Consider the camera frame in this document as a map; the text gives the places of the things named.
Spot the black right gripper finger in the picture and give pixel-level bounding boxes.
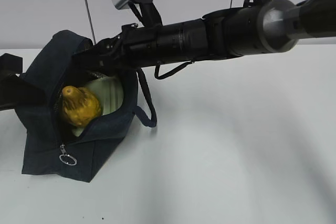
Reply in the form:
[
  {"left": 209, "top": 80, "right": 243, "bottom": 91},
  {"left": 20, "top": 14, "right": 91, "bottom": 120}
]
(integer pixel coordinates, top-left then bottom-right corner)
[{"left": 1, "top": 75, "right": 47, "bottom": 111}]

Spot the dark navy lunch bag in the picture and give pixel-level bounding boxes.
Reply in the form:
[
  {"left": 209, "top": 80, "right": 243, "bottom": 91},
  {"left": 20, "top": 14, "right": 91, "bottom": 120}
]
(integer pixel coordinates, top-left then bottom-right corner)
[{"left": 15, "top": 30, "right": 157, "bottom": 182}]

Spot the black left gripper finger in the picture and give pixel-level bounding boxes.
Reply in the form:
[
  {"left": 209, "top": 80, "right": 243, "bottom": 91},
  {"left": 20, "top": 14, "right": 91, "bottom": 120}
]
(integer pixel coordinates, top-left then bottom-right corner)
[{"left": 1, "top": 53, "right": 22, "bottom": 77}]

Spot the green lid glass container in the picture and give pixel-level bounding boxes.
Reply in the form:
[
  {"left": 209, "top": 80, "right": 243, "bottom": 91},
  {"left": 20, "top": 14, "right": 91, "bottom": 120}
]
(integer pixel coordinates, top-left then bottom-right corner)
[{"left": 71, "top": 76, "right": 124, "bottom": 136}]

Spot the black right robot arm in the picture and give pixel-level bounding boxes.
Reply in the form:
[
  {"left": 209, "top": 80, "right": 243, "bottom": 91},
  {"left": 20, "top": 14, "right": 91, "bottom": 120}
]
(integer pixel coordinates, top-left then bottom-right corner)
[{"left": 72, "top": 0, "right": 335, "bottom": 80}]

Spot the silver zipper pull ring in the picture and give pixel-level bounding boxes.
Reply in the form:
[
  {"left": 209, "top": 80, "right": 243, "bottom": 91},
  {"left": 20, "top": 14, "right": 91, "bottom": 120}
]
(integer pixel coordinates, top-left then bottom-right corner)
[{"left": 59, "top": 144, "right": 78, "bottom": 166}]

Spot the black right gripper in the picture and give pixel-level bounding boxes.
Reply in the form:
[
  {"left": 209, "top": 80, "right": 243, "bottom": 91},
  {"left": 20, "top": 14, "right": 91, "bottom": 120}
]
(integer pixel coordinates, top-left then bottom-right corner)
[{"left": 72, "top": 24, "right": 163, "bottom": 71}]

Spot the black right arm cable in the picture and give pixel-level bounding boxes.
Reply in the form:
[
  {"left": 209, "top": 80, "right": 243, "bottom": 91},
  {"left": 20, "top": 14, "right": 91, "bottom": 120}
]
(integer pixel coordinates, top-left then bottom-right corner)
[{"left": 154, "top": 60, "right": 195, "bottom": 80}]

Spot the yellow toy pear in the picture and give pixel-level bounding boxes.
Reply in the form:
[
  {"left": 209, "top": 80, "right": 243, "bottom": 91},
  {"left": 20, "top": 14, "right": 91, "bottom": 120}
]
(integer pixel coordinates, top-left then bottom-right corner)
[{"left": 61, "top": 86, "right": 102, "bottom": 127}]

